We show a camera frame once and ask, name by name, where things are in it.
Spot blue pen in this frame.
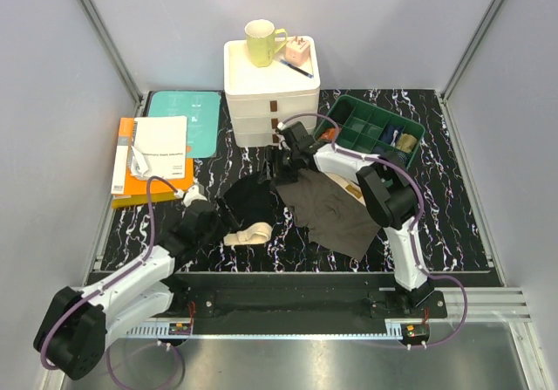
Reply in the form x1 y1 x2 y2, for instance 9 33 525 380
280 59 314 79

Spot black underwear with cream waistband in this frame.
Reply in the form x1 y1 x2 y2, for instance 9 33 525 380
216 173 276 246

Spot orange book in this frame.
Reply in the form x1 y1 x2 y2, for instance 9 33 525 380
111 116 194 209

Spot yellow-green mug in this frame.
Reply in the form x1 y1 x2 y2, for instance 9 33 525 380
244 19 289 68

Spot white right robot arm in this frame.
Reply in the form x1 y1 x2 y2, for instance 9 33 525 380
260 121 433 318

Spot teal plastic board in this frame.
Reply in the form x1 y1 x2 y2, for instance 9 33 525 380
146 90 221 159

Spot pink power adapter cube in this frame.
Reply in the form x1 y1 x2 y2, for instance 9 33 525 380
284 37 310 67

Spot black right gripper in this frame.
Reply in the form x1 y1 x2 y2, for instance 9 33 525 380
257 145 301 187

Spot grey underwear with cream waistband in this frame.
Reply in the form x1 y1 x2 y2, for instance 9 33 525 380
276 169 380 261

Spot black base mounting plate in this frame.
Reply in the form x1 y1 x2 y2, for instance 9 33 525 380
163 272 447 320

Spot rolled striped garment in tray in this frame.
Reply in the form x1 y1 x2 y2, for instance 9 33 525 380
395 150 409 167

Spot rolled navy garment in tray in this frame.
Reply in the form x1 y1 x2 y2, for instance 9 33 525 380
379 125 401 146

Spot rolled orange garment in tray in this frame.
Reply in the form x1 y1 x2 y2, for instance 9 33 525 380
319 127 339 142

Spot white paper manual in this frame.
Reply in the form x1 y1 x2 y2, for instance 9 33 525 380
129 116 187 180

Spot rolled khaki garment in tray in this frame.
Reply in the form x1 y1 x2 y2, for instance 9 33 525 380
396 133 418 154

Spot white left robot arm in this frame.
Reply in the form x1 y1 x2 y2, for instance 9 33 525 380
33 187 241 380

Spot white three-drawer storage unit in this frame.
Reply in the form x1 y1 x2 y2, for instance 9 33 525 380
224 36 321 147

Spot green divided organizer tray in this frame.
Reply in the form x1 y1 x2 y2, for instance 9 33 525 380
313 94 425 168

